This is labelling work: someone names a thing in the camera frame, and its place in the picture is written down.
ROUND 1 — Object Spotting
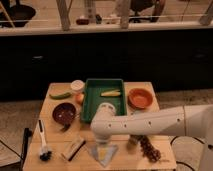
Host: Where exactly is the black table side handle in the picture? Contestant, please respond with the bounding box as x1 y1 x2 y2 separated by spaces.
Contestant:
19 128 32 171

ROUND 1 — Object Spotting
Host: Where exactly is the green plastic tray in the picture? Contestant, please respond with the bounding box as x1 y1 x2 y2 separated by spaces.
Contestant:
80 79 127 123

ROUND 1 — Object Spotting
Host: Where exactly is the small dark utensil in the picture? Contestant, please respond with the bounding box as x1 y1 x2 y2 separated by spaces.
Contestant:
60 124 71 132

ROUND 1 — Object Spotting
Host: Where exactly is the orange bowl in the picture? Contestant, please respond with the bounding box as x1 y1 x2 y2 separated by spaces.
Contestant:
128 88 153 109

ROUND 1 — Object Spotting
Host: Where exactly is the white small cup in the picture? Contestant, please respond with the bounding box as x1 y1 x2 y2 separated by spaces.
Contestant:
70 80 85 92

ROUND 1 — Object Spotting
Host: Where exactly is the corn cob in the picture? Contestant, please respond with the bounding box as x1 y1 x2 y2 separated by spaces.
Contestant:
101 90 121 97

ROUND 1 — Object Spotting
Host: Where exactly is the metal cup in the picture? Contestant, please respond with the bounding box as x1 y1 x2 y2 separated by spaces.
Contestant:
127 135 139 149

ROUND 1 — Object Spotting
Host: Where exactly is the orange round fruit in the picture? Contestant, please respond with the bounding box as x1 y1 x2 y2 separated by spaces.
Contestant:
75 93 84 105

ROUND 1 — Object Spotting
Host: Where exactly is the purple bowl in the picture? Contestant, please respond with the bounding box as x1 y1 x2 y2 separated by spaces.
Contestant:
52 102 77 125

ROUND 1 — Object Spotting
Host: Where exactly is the white dish brush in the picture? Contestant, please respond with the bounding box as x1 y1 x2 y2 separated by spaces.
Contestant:
38 120 52 161

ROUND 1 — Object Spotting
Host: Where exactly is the light blue towel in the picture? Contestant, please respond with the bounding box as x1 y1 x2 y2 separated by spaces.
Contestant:
88 145 118 167

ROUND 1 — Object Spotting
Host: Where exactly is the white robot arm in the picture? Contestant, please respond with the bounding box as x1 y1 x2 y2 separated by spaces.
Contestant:
90 103 213 171

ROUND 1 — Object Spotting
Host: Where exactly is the wooden scrub brush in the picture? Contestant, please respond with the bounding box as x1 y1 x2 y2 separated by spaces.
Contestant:
61 136 86 161

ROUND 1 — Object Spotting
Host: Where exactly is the brown grape bunch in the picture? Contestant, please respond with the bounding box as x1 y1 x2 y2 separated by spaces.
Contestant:
140 136 161 163

